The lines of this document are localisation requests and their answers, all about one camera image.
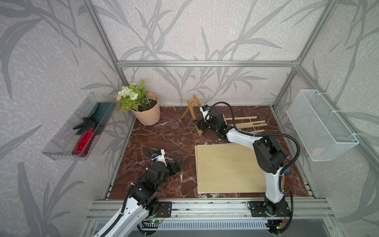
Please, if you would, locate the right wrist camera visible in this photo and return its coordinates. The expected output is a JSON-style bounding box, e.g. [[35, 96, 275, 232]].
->
[[200, 105, 210, 121]]

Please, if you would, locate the wooden easel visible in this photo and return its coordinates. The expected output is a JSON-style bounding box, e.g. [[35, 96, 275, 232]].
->
[[235, 116, 267, 134], [181, 94, 202, 121]]

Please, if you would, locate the potted flower plant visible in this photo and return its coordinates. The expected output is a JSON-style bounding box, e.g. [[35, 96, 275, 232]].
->
[[115, 79, 160, 126]]

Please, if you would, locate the aluminium front rail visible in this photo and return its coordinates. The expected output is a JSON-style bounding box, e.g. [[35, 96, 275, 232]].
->
[[79, 197, 345, 237]]

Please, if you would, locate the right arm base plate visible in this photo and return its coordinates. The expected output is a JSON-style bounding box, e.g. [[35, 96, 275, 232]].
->
[[247, 200, 291, 218]]

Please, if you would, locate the wooden board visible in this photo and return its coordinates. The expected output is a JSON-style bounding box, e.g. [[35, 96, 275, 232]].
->
[[195, 143, 266, 194], [194, 145, 198, 180]]

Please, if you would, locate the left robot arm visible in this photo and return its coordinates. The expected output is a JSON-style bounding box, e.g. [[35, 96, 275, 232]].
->
[[95, 148, 183, 237]]

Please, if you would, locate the pink item in basket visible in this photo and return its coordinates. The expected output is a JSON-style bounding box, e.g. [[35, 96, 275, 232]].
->
[[311, 148, 326, 159]]

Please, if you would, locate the green trowel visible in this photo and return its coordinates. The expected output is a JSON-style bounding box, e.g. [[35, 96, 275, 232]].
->
[[76, 102, 116, 135]]

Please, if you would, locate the aluminium cage frame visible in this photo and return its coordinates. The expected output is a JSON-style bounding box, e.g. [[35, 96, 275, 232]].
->
[[82, 0, 379, 169]]

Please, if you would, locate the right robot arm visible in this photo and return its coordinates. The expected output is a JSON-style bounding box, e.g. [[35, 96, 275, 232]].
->
[[194, 102, 301, 217]]

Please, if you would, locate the clear plastic wall bin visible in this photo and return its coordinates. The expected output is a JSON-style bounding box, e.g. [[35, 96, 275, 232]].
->
[[42, 92, 116, 161]]

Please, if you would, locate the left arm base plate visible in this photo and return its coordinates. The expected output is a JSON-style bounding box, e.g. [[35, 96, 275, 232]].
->
[[149, 201, 172, 218]]

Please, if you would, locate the blue hand rake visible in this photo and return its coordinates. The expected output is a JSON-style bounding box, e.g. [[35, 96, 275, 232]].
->
[[282, 167, 291, 190]]

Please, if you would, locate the red spray bottle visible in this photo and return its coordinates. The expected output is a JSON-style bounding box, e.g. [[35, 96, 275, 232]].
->
[[72, 118, 99, 158]]

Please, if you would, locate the white wire basket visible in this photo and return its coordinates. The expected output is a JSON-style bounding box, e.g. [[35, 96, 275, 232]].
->
[[287, 89, 359, 162]]

